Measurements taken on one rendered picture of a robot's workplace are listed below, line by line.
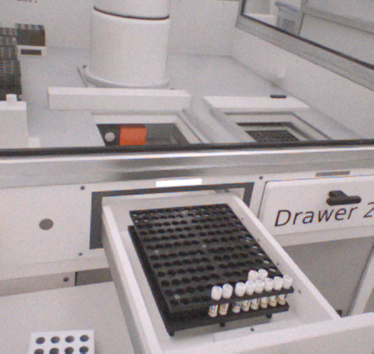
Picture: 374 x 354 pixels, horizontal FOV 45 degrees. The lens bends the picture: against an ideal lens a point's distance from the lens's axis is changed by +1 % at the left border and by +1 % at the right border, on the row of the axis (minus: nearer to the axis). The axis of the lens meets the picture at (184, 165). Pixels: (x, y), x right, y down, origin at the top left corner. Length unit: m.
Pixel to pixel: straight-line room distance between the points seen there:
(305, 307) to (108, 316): 0.30
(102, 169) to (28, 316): 0.25
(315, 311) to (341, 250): 0.43
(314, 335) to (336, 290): 0.62
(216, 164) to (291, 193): 0.16
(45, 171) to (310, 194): 0.48
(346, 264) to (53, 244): 0.66
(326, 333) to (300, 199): 0.37
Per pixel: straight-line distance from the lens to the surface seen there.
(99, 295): 0.79
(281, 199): 0.85
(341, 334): 0.58
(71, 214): 0.75
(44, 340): 0.69
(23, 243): 0.77
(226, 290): 0.60
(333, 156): 0.89
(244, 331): 0.64
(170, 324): 0.60
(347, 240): 1.07
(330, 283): 1.13
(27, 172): 0.70
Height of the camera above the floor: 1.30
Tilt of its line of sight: 26 degrees down
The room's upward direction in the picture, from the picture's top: 8 degrees clockwise
